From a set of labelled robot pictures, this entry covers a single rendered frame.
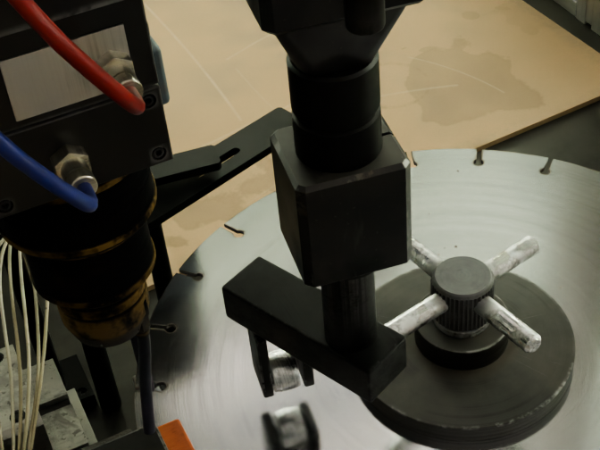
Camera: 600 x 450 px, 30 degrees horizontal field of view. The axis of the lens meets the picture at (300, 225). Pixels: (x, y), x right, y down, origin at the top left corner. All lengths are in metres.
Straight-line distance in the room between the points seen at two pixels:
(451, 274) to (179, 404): 0.15
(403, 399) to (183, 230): 0.45
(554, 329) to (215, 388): 0.17
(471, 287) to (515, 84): 0.58
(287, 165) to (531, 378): 0.20
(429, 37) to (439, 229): 0.55
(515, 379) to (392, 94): 0.57
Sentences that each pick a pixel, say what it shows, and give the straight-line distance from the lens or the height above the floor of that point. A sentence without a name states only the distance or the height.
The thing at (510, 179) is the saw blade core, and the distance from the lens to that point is 0.67.
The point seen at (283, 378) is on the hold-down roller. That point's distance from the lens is 0.53.
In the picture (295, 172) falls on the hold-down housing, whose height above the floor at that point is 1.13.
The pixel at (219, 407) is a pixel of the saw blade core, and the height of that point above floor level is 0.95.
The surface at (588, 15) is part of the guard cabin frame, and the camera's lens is 1.19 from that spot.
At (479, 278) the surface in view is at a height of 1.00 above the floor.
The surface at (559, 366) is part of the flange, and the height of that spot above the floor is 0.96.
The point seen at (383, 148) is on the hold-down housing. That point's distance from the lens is 0.41.
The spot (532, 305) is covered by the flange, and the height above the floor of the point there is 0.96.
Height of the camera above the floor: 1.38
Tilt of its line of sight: 42 degrees down
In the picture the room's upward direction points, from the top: 6 degrees counter-clockwise
